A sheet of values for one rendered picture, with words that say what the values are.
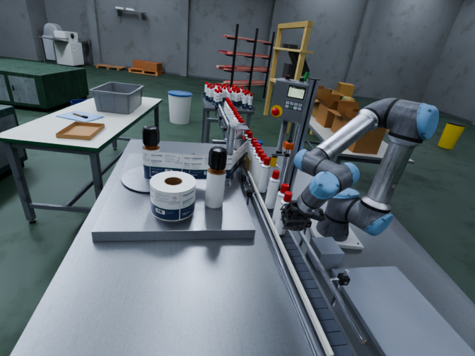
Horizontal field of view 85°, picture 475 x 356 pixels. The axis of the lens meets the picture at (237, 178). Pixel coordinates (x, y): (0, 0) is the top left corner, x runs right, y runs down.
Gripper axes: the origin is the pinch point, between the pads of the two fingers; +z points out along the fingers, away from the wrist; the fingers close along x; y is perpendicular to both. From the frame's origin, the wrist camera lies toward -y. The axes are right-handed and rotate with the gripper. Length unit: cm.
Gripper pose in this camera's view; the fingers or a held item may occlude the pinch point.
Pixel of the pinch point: (290, 227)
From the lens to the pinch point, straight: 108.9
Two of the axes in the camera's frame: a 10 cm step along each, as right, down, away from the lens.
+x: 0.8, 8.5, -5.2
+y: -9.8, -0.3, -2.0
